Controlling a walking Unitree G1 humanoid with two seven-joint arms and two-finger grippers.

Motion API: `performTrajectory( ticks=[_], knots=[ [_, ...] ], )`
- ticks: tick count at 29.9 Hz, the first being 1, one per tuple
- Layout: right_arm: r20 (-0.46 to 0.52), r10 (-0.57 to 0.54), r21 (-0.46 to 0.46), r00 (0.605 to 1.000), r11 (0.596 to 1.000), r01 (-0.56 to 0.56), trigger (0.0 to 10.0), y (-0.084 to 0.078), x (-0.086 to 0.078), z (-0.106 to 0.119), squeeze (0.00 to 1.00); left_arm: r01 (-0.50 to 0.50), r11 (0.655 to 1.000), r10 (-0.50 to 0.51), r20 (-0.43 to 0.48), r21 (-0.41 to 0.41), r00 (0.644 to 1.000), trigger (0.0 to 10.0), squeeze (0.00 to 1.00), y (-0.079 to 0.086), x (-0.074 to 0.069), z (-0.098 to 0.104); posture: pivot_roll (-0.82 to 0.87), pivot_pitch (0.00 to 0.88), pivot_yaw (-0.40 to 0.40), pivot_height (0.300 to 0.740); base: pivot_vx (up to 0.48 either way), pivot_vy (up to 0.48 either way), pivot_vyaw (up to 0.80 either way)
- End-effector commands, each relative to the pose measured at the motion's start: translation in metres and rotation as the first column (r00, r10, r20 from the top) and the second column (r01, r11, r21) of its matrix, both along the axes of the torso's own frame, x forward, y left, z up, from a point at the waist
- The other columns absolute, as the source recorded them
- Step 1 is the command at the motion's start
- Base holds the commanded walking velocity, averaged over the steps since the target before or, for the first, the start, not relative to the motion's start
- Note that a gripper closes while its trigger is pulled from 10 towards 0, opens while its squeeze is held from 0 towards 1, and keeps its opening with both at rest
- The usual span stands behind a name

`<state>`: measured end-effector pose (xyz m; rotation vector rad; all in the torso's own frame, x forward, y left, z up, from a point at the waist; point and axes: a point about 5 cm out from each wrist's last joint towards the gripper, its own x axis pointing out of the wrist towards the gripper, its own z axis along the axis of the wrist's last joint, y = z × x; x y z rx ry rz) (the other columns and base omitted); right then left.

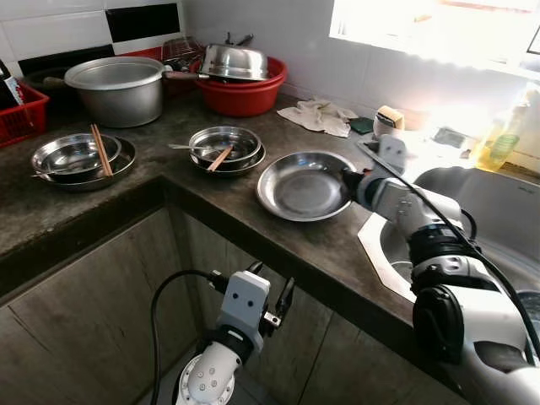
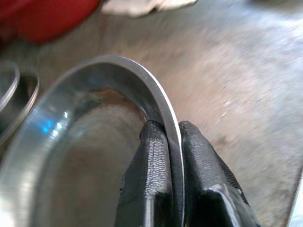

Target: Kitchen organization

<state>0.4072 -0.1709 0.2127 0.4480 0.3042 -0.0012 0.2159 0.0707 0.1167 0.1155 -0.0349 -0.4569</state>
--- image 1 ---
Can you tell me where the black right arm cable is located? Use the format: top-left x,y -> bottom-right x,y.
354,142 -> 540,359

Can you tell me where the wire strainer with wooden handle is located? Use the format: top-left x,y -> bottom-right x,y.
160,35 -> 209,82

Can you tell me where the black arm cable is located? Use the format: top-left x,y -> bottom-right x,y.
354,142 -> 540,359
149,269 -> 229,405

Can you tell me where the steel spoon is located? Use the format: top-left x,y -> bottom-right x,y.
167,143 -> 213,155
32,162 -> 89,180

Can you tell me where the dark sauce bottle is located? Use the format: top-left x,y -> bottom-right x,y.
0,59 -> 25,109

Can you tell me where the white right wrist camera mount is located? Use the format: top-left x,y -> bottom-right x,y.
377,135 -> 409,176

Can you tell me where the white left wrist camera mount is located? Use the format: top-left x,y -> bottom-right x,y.
217,270 -> 273,332

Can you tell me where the white cup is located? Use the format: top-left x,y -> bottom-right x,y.
373,118 -> 405,141

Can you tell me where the bright window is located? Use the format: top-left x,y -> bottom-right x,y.
329,0 -> 540,77

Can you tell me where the wooden chopstick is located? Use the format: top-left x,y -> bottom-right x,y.
90,125 -> 110,177
207,145 -> 235,173
94,125 -> 115,176

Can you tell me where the steel bowl with single chopstick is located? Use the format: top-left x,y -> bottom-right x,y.
187,127 -> 262,166

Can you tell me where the red plastic crate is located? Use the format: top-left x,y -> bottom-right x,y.
127,46 -> 197,99

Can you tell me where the upturned shiny steel bowl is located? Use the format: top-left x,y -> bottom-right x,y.
199,44 -> 271,84

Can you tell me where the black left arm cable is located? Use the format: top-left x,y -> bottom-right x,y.
149,269 -> 229,405

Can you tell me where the large aluminium pot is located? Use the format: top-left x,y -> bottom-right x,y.
74,80 -> 166,129

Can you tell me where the white dish cloth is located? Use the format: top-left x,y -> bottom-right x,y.
277,99 -> 359,139

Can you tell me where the aluminium pot lid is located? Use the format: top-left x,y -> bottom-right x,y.
64,56 -> 167,92

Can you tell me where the steel bowl in sink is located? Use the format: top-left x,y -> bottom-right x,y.
516,289 -> 540,327

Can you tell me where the steel bowl with chopsticks pair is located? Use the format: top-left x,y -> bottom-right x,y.
31,133 -> 123,179

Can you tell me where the small steel tray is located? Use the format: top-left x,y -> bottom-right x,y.
434,127 -> 474,152

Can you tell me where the green scouring sponge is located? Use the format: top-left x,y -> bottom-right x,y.
350,116 -> 377,136

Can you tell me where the red slotted plastic basket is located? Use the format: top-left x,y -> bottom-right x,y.
0,80 -> 50,149

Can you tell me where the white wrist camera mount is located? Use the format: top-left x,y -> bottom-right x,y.
377,135 -> 409,176
217,270 -> 273,332

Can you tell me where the yellow dish sponge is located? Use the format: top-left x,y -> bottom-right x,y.
375,105 -> 407,127

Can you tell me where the red plastic basin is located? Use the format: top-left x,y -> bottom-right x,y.
187,55 -> 288,117

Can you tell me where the stainless steel sink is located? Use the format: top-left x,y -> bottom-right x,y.
356,139 -> 540,372

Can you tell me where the steel plate under bowl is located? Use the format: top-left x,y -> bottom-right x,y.
34,135 -> 138,192
190,143 -> 268,177

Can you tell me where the yellow dish soap bottle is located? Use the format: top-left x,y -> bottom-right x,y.
472,84 -> 537,173

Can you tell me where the large steel plate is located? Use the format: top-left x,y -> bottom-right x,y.
256,150 -> 359,223

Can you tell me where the dark utensil handle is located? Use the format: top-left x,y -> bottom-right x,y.
224,33 -> 255,48

